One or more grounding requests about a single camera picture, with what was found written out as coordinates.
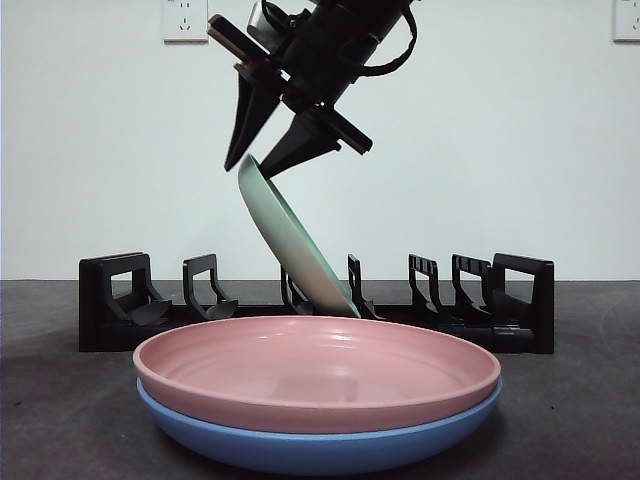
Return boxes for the black cable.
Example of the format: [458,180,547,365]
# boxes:
[349,4,420,81]

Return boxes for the pale green plate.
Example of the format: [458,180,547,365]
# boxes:
[237,153,361,320]

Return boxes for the pink plate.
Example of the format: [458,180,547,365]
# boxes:
[132,315,502,435]

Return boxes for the blue plate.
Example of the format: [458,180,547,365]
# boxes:
[135,377,503,476]

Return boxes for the black dish rack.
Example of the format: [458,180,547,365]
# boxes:
[78,251,555,356]

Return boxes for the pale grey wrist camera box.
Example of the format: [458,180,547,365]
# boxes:
[246,1,284,46]

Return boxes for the white wall socket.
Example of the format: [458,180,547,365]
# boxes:
[162,0,210,45]
[612,0,640,44]

